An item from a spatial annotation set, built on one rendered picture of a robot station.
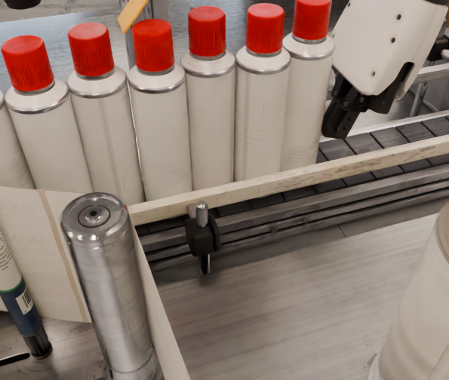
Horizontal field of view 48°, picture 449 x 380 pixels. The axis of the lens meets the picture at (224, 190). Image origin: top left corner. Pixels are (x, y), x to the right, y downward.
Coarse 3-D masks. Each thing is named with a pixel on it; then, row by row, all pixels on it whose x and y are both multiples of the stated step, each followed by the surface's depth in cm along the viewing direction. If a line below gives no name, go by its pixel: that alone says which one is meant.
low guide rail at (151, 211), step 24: (408, 144) 57; (432, 144) 57; (312, 168) 54; (336, 168) 55; (360, 168) 56; (192, 192) 52; (216, 192) 52; (240, 192) 52; (264, 192) 54; (144, 216) 50; (168, 216) 51
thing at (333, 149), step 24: (432, 120) 67; (336, 144) 63; (360, 144) 63; (384, 144) 63; (384, 168) 60; (408, 168) 60; (144, 192) 57; (288, 192) 57; (312, 192) 57; (216, 216) 54
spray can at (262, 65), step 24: (264, 24) 43; (264, 48) 44; (240, 72) 46; (264, 72) 45; (288, 72) 47; (240, 96) 48; (264, 96) 47; (240, 120) 50; (264, 120) 49; (240, 144) 52; (264, 144) 51; (240, 168) 54; (264, 168) 53
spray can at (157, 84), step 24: (144, 24) 42; (168, 24) 42; (144, 48) 41; (168, 48) 42; (144, 72) 43; (168, 72) 43; (144, 96) 43; (168, 96) 43; (144, 120) 45; (168, 120) 45; (144, 144) 47; (168, 144) 47; (144, 168) 50; (168, 168) 49; (168, 192) 51
